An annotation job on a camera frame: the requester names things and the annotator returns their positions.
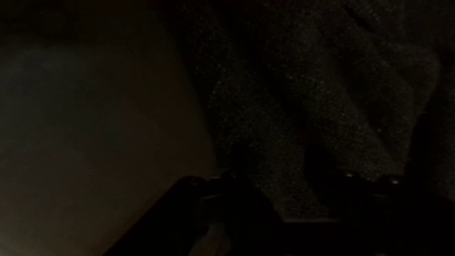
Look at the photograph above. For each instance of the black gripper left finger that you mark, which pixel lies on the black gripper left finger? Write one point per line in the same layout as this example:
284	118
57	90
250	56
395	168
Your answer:
179	218

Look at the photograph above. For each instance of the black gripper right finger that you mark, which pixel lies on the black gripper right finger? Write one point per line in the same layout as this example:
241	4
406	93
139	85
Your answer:
398	218

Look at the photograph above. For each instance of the dark grey blanket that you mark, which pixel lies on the dark grey blanket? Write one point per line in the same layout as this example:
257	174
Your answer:
331	94

